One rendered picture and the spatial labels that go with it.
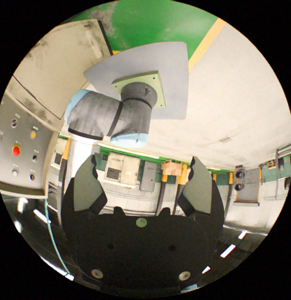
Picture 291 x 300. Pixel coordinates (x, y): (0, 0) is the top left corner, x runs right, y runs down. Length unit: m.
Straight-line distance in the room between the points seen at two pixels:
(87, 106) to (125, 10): 0.97
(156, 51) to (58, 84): 0.48
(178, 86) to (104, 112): 0.35
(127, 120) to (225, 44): 1.11
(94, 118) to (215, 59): 1.11
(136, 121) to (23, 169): 0.59
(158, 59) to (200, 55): 0.70
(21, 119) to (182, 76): 0.74
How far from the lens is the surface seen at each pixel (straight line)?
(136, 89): 0.41
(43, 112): 0.52
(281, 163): 5.01
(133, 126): 0.32
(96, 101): 0.31
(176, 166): 4.87
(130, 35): 1.04
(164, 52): 0.41
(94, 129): 0.31
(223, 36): 1.13
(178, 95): 0.51
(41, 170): 0.59
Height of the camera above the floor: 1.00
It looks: 17 degrees down
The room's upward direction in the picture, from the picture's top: 170 degrees counter-clockwise
